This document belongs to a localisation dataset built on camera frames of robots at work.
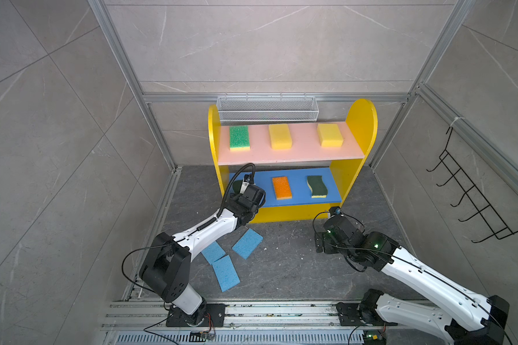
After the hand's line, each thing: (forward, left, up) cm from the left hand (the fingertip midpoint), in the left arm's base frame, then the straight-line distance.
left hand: (247, 195), depth 87 cm
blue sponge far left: (-18, +15, -15) cm, 28 cm away
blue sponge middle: (-14, 0, -15) cm, 21 cm away
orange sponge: (+4, -15, -1) cm, 16 cm away
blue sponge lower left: (-26, +9, -15) cm, 32 cm away
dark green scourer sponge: (+4, -30, -1) cm, 31 cm away
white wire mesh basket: (+37, -8, +17) cm, 42 cm away
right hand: (-20, -30, 0) cm, 36 cm away
